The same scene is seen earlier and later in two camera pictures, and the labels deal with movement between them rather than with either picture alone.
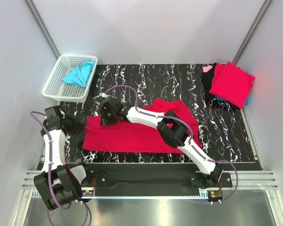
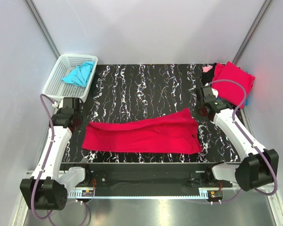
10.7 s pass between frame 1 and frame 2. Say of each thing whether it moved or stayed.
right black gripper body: moved
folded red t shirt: stayed
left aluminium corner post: stayed
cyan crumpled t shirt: stayed
